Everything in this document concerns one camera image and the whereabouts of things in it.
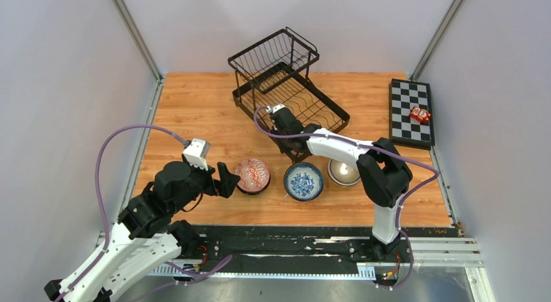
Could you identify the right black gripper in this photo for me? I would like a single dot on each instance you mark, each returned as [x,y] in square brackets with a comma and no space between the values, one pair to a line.
[284,148]

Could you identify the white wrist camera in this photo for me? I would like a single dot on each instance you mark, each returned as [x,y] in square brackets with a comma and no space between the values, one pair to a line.
[195,153]
[273,109]

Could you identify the white orange bowl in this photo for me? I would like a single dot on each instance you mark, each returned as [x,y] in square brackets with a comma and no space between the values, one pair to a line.
[343,174]

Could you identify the small red toy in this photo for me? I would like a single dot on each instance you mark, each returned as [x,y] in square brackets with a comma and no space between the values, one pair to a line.
[419,114]

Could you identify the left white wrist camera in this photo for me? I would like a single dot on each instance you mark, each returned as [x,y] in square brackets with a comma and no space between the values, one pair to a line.
[195,153]

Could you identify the black wire dish rack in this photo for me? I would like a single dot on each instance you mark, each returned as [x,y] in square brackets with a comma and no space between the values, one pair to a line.
[275,70]

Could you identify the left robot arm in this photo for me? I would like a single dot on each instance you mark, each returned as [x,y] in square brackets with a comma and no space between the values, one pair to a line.
[144,236]

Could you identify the black white checkerboard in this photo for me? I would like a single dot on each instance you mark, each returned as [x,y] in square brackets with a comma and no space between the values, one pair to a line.
[403,130]

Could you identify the blue floral bowl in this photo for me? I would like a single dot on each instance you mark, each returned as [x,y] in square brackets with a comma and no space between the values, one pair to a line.
[303,181]

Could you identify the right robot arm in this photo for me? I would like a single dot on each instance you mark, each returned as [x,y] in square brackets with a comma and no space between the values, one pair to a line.
[384,176]

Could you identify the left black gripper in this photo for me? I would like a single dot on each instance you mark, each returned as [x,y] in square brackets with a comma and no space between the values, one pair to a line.
[227,184]

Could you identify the red patterned bowl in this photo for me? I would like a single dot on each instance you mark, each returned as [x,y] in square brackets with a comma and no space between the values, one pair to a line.
[254,176]

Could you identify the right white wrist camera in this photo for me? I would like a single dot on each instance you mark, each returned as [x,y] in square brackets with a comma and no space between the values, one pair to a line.
[273,109]

